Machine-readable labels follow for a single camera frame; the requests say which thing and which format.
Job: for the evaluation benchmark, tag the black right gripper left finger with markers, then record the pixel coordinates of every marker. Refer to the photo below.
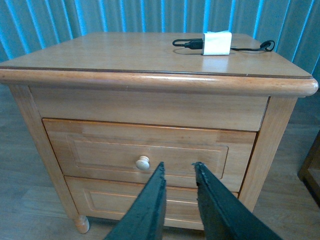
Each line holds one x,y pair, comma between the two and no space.
145,218

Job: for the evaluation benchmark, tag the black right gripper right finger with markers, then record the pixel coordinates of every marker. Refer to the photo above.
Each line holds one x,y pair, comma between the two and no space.
223,216

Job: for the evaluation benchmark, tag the round wooden drawer knob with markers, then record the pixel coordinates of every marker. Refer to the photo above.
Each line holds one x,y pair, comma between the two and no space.
143,163

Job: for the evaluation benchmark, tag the wooden drawer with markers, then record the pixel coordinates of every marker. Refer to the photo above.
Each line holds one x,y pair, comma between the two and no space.
109,151
112,199

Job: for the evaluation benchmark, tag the dark wooden furniture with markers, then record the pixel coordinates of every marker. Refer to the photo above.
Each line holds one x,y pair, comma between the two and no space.
309,172

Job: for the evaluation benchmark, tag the wooden nightstand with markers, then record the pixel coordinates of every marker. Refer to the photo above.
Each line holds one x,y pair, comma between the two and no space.
142,79

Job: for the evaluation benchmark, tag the white box device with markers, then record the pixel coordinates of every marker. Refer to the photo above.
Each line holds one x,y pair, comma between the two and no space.
216,43

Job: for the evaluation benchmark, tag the grey pleated curtain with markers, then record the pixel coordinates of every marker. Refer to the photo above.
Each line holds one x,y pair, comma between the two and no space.
30,25

